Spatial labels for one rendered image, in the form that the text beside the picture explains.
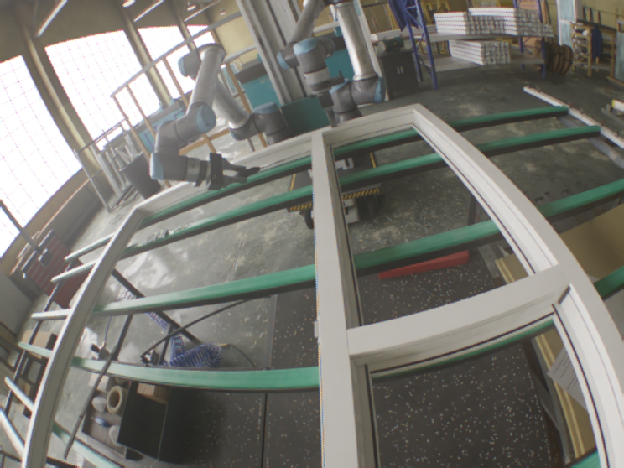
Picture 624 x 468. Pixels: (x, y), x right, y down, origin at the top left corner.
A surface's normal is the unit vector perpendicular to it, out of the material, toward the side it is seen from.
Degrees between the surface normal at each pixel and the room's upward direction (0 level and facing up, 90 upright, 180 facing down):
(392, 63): 90
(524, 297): 0
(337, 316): 0
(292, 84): 90
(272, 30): 90
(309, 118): 90
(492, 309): 0
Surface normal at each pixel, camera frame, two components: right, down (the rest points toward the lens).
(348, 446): -0.32, -0.70
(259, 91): 0.00, 0.67
